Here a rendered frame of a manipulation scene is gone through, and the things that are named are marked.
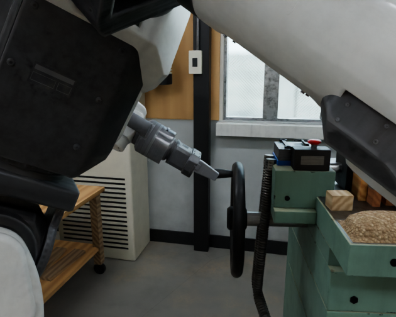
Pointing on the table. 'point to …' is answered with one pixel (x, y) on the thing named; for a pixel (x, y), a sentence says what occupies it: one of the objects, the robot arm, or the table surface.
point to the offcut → (339, 200)
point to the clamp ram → (342, 172)
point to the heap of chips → (377, 227)
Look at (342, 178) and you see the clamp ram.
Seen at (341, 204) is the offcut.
